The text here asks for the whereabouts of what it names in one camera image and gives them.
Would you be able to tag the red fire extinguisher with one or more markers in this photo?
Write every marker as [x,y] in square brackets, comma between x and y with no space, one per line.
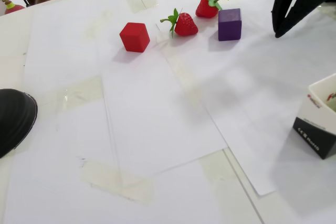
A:
[14,9]

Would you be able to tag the black round base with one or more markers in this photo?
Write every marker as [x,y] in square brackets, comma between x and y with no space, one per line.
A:
[13,119]

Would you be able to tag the white paper sheet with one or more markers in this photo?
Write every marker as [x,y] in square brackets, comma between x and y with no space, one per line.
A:
[157,129]
[262,51]

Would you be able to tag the red wooden cube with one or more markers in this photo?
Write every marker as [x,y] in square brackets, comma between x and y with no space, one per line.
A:
[134,37]

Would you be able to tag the white and black cardboard box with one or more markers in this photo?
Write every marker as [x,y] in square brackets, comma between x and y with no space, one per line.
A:
[309,134]

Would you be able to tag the red strawberry with spread leaves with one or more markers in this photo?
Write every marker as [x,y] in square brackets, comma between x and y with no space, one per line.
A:
[185,26]

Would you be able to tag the purple wooden cube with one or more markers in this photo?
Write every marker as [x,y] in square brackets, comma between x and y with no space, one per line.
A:
[229,28]

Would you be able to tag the red strawberry with curved stem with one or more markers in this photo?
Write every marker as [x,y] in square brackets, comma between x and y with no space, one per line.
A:
[206,7]

